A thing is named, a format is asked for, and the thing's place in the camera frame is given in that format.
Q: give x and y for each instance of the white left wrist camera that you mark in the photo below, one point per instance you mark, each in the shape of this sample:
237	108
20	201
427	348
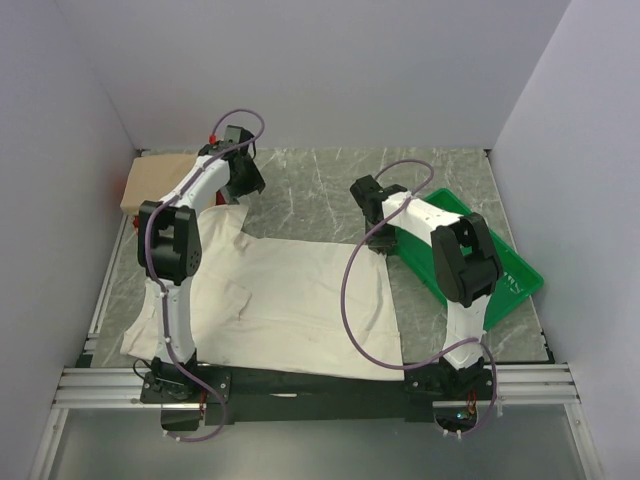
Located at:
232	135

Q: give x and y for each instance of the black base beam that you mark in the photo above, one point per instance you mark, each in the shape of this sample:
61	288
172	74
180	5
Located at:
254	395

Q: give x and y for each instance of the white t shirt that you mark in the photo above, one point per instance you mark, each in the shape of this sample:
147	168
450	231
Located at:
289	305

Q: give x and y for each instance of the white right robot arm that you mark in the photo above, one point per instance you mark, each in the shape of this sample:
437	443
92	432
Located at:
467	266

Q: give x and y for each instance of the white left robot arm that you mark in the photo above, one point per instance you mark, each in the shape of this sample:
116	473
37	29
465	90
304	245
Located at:
170	249

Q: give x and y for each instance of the green plastic tray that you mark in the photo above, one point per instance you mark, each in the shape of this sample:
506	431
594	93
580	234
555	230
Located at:
518	281

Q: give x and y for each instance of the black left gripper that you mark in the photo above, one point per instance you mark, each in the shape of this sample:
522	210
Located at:
254	183

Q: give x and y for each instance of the folded beige t shirt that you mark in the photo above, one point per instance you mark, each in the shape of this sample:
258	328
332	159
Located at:
152	177

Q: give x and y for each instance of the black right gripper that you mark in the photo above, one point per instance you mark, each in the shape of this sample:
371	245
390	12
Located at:
385	243

